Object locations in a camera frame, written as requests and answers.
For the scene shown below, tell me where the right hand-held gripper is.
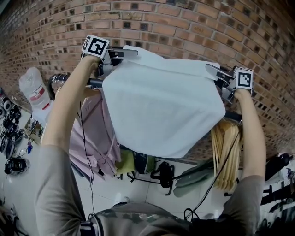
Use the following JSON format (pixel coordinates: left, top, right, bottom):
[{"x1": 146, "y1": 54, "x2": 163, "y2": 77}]
[{"x1": 205, "y1": 64, "x2": 254, "y2": 105}]

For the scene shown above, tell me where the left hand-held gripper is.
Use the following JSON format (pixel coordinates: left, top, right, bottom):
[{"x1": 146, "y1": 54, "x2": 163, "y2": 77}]
[{"x1": 82, "y1": 35, "x2": 139, "y2": 78}]

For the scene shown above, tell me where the black clothes rail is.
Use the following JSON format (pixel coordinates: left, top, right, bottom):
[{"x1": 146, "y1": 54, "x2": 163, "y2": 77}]
[{"x1": 47, "y1": 73, "x2": 243, "y2": 123}]

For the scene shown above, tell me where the white towel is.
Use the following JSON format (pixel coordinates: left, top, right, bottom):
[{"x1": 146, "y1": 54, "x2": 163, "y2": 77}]
[{"x1": 102, "y1": 45, "x2": 226, "y2": 159}]

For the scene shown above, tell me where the person's right forearm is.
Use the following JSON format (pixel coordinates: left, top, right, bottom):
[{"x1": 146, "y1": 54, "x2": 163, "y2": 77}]
[{"x1": 235, "y1": 88, "x2": 268, "y2": 183}]

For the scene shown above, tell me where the person's left forearm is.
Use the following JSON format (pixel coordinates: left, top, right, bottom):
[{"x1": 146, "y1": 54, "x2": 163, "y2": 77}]
[{"x1": 41, "y1": 55, "x2": 102, "y2": 153}]

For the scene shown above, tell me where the pink garment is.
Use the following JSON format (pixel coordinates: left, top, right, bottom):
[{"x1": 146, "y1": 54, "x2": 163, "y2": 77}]
[{"x1": 69, "y1": 87, "x2": 122, "y2": 181}]

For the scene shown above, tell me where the white plastic bag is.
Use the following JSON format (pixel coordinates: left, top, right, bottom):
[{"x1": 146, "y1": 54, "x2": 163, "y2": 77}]
[{"x1": 18, "y1": 67, "x2": 55, "y2": 114}]

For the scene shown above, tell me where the yellow-green cloth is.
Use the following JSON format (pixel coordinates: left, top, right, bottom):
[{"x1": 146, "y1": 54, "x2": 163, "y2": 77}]
[{"x1": 115, "y1": 149, "x2": 136, "y2": 175}]

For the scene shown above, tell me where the green and black backpack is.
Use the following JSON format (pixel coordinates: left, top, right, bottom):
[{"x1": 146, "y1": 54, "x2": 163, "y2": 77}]
[{"x1": 133, "y1": 152, "x2": 156, "y2": 175}]

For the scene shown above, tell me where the olive green garment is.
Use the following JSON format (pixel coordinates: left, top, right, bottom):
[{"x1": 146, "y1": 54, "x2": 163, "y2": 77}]
[{"x1": 173, "y1": 159, "x2": 216, "y2": 198}]

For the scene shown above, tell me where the black floor equipment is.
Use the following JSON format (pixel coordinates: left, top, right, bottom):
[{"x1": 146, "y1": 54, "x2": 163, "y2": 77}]
[{"x1": 260, "y1": 153, "x2": 295, "y2": 206}]

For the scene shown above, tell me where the cardboard box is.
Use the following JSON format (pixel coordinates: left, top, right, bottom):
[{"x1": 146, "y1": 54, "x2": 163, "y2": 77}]
[{"x1": 24, "y1": 118, "x2": 45, "y2": 145}]

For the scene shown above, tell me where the pile of black devices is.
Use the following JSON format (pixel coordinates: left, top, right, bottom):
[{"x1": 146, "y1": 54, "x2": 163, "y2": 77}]
[{"x1": 0, "y1": 87, "x2": 26, "y2": 160}]

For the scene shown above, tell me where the black chest-mounted device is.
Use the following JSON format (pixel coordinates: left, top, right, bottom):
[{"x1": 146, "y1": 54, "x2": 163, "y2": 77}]
[{"x1": 189, "y1": 216, "x2": 222, "y2": 236}]

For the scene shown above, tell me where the heap of black bags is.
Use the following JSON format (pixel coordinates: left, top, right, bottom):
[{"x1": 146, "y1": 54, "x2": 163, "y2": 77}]
[{"x1": 258, "y1": 207, "x2": 295, "y2": 236}]

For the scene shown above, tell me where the person's grey t-shirt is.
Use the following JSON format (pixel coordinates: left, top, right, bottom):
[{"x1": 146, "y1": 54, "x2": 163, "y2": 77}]
[{"x1": 34, "y1": 145, "x2": 266, "y2": 236}]

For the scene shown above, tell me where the pile of dark gear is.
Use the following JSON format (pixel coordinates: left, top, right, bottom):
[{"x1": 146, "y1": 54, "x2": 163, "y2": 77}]
[{"x1": 0, "y1": 195, "x2": 29, "y2": 236}]

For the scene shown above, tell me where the thin black cable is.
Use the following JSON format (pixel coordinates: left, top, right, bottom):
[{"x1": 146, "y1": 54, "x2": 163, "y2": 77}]
[
  {"x1": 183, "y1": 135, "x2": 241, "y2": 222},
  {"x1": 79, "y1": 100, "x2": 94, "y2": 215}
]

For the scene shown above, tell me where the black bag with straps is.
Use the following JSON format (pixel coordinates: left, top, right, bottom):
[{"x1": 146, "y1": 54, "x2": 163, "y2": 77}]
[{"x1": 150, "y1": 161, "x2": 175, "y2": 196}]

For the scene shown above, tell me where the backpack shoulder strap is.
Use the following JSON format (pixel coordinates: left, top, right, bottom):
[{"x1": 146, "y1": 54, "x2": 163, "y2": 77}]
[{"x1": 79, "y1": 213, "x2": 102, "y2": 236}]

